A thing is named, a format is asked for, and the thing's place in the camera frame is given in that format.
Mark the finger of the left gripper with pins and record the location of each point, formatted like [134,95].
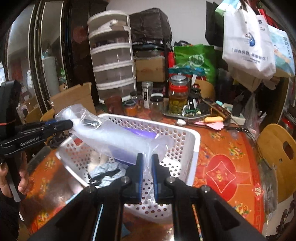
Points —
[39,130]
[51,122]

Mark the brown mug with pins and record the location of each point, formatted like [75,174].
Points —
[114,105]

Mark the purple tissue pack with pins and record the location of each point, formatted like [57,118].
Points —
[127,143]

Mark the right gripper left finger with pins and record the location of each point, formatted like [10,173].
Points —
[96,213]

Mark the green shopping bag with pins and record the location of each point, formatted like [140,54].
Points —
[197,57]

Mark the clear plastic bag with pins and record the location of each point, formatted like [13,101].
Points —
[95,131]

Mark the red floral tablecloth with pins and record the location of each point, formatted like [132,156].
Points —
[226,162]

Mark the white tote bag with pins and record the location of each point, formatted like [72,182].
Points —
[247,45]

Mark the right wooden chair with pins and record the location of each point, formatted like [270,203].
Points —
[278,148]

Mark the light blue tote bag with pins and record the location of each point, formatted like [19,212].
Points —
[284,61]

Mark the plush doll striped clothes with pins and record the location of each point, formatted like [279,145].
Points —
[102,170]

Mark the orange lidded small jar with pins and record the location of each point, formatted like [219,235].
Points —
[130,107]

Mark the white perforated plastic basket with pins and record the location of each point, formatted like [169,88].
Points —
[180,159]

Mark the person left hand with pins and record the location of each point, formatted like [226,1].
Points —
[14,176]

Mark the wooden chair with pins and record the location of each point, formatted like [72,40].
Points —
[36,115]
[278,148]

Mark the white plastic drawer tower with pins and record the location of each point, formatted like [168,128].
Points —
[110,41]

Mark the left wooden chair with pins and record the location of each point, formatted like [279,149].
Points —
[36,115]

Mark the glass pickle jar red lid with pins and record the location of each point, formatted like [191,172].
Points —
[178,93]

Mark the tall glass spice jar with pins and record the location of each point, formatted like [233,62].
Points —
[147,87]

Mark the cardboard box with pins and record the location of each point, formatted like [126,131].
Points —
[79,94]

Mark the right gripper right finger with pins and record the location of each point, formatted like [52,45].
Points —
[199,213]

